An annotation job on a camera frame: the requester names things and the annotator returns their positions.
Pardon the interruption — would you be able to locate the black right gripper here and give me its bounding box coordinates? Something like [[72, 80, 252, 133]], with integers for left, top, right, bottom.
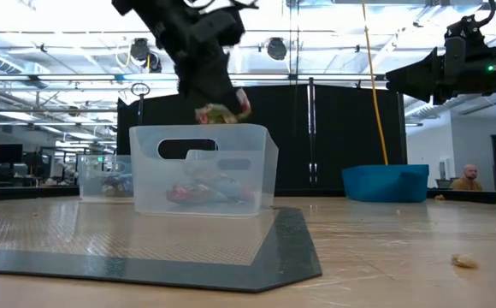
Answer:
[[384, 14, 491, 106]]

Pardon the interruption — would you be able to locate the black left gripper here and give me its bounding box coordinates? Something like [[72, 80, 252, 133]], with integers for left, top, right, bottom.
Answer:
[[153, 6, 248, 114]]

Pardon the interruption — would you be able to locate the black ceiling spotlight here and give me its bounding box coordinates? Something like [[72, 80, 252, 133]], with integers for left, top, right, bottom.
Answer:
[[128, 37, 163, 74], [265, 37, 289, 62]]

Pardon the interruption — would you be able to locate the black curtain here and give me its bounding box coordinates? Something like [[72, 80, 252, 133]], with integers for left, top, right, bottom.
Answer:
[[116, 84, 408, 198]]

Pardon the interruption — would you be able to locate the person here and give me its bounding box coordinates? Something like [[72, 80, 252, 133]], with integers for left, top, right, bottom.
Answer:
[[450, 163, 484, 192]]

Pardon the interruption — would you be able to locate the blue plastic bin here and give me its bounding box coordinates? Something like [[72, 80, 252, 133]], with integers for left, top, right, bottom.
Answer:
[[340, 163, 431, 204]]

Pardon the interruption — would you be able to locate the horizontal overhead beam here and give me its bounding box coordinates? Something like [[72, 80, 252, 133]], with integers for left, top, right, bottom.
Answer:
[[0, 72, 388, 83]]

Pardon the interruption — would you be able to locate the translucent mat with grey border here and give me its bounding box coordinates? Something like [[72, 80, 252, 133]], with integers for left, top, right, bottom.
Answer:
[[0, 200, 324, 294]]

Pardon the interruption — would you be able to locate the black monitor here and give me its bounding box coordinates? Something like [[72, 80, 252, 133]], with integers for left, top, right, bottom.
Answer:
[[0, 144, 24, 166]]

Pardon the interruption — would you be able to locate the yellow hanging cable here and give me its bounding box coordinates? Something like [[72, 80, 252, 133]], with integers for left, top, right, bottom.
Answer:
[[360, 0, 390, 167]]

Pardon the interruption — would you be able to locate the clear plastic handled bin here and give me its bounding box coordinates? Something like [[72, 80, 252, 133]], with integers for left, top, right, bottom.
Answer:
[[76, 153, 134, 202], [128, 122, 280, 217]]

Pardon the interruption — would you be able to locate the metal ring stand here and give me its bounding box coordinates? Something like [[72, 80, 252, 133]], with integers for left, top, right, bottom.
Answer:
[[129, 81, 152, 127]]

